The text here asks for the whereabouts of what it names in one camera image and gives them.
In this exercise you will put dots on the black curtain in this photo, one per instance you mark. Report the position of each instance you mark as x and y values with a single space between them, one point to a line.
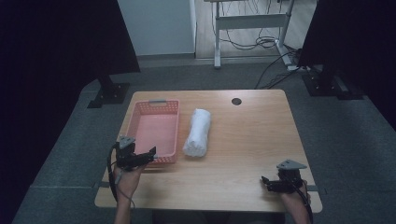
355 34
56 37

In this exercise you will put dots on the white wall panel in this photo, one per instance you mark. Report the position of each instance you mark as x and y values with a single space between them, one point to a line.
155 28

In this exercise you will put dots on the white towel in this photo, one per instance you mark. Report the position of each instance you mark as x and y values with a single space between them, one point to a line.
197 132

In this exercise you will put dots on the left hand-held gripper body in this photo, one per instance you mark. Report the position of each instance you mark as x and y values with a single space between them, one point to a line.
127 155

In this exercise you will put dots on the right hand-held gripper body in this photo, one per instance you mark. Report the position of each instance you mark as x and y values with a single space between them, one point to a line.
289 180

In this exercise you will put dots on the black stand base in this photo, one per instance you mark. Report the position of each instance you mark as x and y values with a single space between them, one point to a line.
330 84
109 93

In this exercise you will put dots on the pink plastic basket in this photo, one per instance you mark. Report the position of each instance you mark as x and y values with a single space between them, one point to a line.
155 130

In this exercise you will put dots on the gray tape strip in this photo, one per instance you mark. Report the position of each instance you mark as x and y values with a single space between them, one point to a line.
102 184
314 188

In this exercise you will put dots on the white metal desk frame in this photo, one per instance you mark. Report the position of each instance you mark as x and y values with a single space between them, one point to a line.
249 21

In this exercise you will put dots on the black round table grommet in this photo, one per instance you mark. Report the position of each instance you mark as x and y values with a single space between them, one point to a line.
236 101

